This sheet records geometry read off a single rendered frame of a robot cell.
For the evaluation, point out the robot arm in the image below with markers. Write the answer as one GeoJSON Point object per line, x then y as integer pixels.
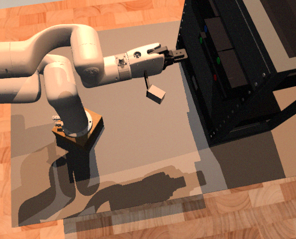
{"type": "Point", "coordinates": [21, 62]}

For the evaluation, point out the black server rack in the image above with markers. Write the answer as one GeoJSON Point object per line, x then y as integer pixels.
{"type": "Point", "coordinates": [239, 52]}

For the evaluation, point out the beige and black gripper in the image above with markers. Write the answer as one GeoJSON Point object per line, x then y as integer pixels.
{"type": "Point", "coordinates": [153, 59]}

